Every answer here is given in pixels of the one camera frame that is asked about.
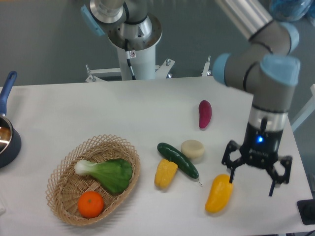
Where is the black device at edge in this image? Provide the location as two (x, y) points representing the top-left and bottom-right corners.
(297, 199), (315, 225)

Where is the blue plastic bag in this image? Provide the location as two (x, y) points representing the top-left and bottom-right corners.
(269, 0), (314, 22)

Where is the cream round cake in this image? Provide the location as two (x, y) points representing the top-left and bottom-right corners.
(181, 140), (205, 164)

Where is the green bok choy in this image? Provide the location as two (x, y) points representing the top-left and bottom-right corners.
(74, 158), (133, 194)

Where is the yellow mango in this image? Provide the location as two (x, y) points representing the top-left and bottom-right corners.
(205, 174), (233, 213)

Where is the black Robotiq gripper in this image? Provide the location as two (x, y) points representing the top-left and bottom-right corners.
(221, 121), (293, 197)

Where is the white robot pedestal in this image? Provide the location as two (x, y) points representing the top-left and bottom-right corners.
(86, 14), (175, 82)

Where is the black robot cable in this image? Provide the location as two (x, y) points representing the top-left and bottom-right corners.
(124, 38), (137, 81)

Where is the purple sweet potato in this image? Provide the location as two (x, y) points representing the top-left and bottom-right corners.
(198, 100), (212, 129)

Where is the white frame right edge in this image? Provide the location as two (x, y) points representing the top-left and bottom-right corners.
(290, 84), (315, 132)

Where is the dark blue saucepan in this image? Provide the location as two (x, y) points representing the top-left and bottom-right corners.
(0, 71), (22, 168)

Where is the yellow corn piece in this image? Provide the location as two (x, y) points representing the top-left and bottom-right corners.
(155, 159), (178, 189)

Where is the green cucumber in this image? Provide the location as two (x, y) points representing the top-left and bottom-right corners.
(157, 143), (201, 184)

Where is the woven wicker basket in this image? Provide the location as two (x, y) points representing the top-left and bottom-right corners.
(46, 135), (141, 226)

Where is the orange tangerine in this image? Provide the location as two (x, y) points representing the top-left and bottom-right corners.
(77, 191), (104, 218)

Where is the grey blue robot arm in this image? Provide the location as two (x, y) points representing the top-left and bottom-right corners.
(81, 0), (300, 187)

